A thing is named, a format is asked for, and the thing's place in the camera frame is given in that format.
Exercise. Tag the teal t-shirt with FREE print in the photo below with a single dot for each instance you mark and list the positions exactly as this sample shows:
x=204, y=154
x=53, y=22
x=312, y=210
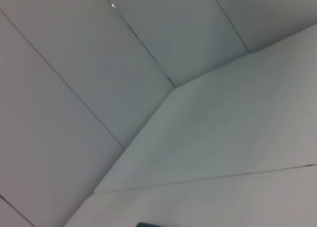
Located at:
x=148, y=224

